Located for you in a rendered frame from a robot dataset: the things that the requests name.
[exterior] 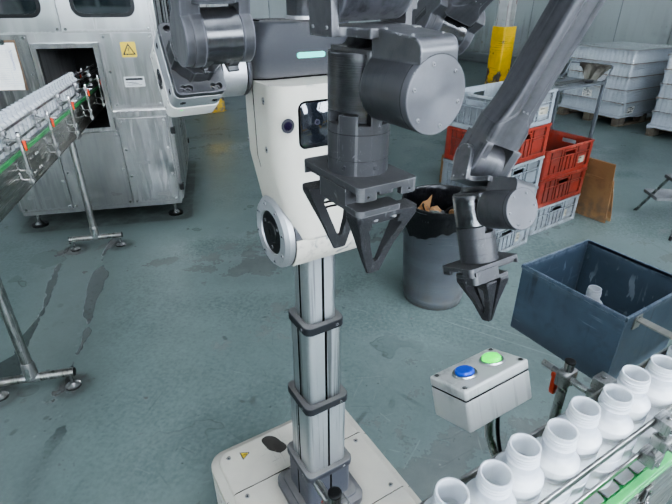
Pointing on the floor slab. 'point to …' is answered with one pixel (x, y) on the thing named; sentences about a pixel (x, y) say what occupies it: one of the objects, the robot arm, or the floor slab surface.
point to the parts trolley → (575, 88)
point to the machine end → (96, 169)
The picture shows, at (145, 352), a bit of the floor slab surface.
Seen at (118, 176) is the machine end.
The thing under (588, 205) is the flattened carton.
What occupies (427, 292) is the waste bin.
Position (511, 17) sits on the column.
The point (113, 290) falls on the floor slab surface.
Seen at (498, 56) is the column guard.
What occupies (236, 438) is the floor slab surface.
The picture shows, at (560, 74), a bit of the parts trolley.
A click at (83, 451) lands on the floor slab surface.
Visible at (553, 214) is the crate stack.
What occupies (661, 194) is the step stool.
